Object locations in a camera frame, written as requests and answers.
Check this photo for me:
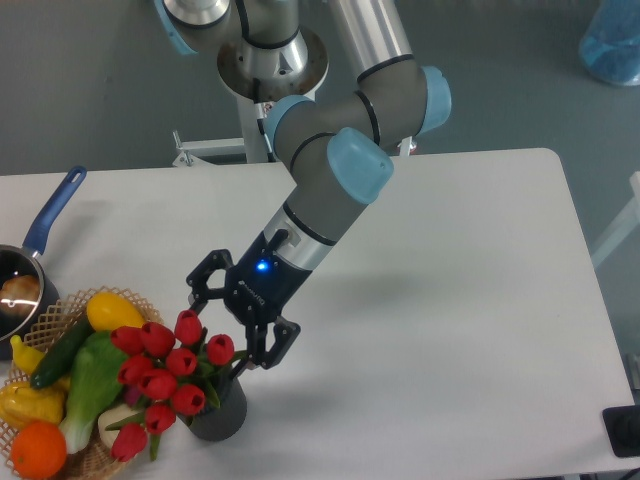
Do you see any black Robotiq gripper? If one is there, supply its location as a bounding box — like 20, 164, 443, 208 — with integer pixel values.
185, 230, 312, 382

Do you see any red tulip bouquet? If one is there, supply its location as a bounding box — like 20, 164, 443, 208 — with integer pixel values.
107, 309, 247, 462

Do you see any dark grey ribbed vase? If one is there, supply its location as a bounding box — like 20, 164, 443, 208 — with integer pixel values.
188, 375, 247, 442

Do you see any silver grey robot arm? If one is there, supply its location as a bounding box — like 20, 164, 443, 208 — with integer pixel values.
155, 1, 451, 376

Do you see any yellow squash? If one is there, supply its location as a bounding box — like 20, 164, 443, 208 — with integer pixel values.
86, 292, 146, 331

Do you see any white garlic bulb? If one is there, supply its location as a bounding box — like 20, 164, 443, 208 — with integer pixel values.
97, 403, 142, 449

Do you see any green bok choy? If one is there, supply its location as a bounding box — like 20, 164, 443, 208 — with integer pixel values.
59, 331, 128, 455

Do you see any green cucumber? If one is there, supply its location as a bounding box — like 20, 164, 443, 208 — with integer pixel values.
30, 316, 95, 390

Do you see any woven wicker basket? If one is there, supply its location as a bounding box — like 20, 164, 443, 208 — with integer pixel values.
22, 286, 164, 479

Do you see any yellow banana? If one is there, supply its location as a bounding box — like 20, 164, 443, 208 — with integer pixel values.
9, 335, 71, 393

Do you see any browned bread roll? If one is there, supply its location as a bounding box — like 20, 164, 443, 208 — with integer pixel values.
1, 275, 40, 318

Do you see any yellow bell pepper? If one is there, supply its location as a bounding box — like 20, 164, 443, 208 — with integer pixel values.
1, 381, 66, 430

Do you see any orange fruit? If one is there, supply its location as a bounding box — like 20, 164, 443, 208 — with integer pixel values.
10, 421, 67, 479

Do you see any black device at edge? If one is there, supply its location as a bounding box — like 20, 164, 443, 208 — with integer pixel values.
602, 405, 639, 458

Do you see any blue plastic bag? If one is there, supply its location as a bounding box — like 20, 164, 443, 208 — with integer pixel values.
579, 0, 639, 86

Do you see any blue handled saucepan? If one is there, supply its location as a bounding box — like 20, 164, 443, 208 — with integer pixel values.
1, 166, 87, 361

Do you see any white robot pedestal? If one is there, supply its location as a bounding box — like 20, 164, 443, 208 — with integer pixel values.
173, 27, 328, 167

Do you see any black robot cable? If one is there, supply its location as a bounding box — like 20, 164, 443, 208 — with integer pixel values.
251, 77, 277, 164

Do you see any white frame at right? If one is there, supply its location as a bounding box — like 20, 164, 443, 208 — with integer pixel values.
591, 171, 639, 269

